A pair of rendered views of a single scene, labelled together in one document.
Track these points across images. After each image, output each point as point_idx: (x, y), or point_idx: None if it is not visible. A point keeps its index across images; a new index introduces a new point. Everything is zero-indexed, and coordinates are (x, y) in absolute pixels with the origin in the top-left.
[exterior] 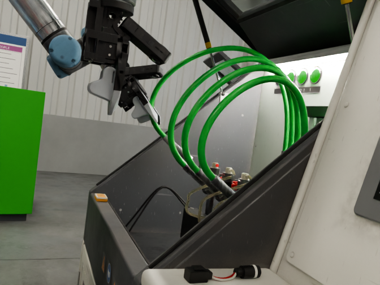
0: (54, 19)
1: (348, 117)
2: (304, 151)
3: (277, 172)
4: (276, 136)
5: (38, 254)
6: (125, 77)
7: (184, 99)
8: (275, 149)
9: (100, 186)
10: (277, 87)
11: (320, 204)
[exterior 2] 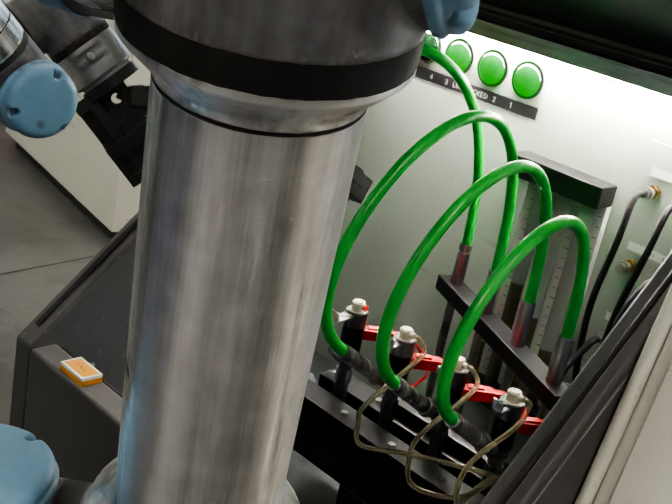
0: (4, 21)
1: None
2: (620, 379)
3: (584, 425)
4: (414, 172)
5: None
6: (142, 110)
7: (356, 234)
8: (411, 199)
9: (50, 329)
10: (420, 64)
11: (657, 482)
